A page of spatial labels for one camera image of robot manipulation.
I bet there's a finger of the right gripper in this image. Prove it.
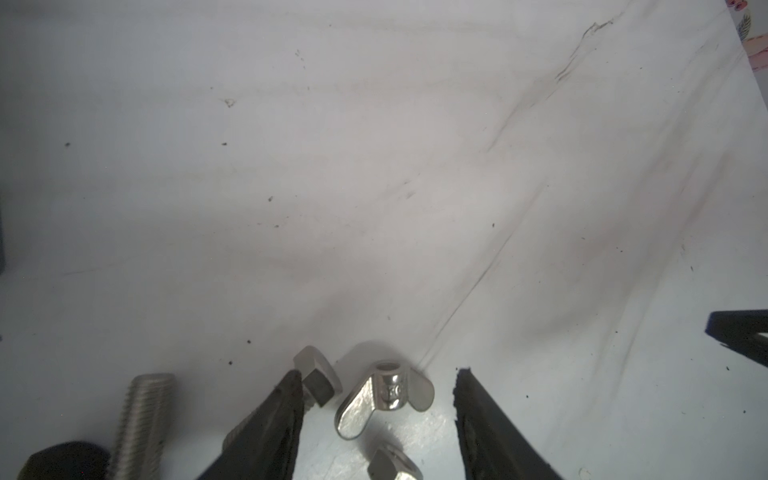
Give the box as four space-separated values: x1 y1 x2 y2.
705 310 768 366

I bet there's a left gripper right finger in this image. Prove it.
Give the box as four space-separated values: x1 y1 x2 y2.
453 369 560 480

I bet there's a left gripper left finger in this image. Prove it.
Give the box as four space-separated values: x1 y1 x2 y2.
200 370 305 480

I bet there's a silver wing nut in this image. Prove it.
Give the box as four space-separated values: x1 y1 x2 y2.
334 360 435 440

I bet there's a black socket screw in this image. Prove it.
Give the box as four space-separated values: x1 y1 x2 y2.
17 441 110 480

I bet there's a short silver hex bolt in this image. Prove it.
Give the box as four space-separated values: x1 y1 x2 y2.
222 346 342 456

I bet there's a silver hex nut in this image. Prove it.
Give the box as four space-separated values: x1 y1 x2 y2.
367 443 424 480

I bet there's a long silver hex bolt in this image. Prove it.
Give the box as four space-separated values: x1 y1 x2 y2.
105 373 177 479

